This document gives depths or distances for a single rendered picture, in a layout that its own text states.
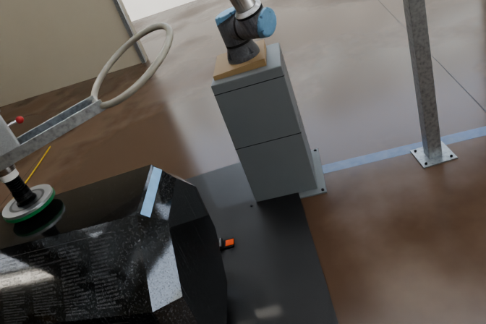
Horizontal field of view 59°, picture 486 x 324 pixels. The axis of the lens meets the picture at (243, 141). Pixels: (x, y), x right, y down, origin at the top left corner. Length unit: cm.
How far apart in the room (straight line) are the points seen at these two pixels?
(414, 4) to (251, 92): 93
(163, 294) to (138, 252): 17
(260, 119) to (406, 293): 114
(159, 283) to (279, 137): 122
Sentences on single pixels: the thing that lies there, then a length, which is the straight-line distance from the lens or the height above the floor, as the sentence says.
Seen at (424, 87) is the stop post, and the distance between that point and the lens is 256.
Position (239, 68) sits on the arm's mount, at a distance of 239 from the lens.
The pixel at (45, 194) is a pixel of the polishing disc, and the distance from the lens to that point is 199.
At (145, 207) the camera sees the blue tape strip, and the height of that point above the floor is 81.
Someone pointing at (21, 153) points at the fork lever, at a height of 109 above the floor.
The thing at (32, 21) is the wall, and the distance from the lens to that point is 721.
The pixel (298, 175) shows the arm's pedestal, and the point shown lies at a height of 14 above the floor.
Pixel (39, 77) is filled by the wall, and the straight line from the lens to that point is 752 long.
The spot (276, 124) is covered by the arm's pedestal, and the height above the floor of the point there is 52.
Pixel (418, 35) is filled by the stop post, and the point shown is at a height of 79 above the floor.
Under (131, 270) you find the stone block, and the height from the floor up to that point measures 70.
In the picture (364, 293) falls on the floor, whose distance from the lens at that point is 215.
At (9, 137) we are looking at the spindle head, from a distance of 183.
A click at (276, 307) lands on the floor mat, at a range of 218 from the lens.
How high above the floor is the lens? 167
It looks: 29 degrees down
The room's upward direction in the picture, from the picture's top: 21 degrees counter-clockwise
